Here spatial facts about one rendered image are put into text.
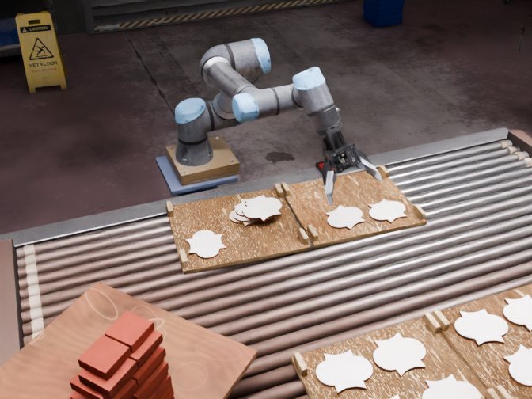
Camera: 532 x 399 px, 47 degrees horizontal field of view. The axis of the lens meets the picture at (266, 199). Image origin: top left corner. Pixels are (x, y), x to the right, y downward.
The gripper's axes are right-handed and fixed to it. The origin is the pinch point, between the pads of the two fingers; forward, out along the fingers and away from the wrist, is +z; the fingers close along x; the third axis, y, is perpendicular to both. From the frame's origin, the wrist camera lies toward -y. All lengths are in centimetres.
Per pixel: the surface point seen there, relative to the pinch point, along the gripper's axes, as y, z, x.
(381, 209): -42.3, 18.7, 12.6
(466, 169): -67, 26, 54
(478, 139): -87, 22, 70
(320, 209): -45.6, 10.4, -6.3
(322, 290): -13.3, 25.4, -18.4
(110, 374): 52, -1, -63
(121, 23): -489, -149, -73
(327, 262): -23.7, 21.7, -13.0
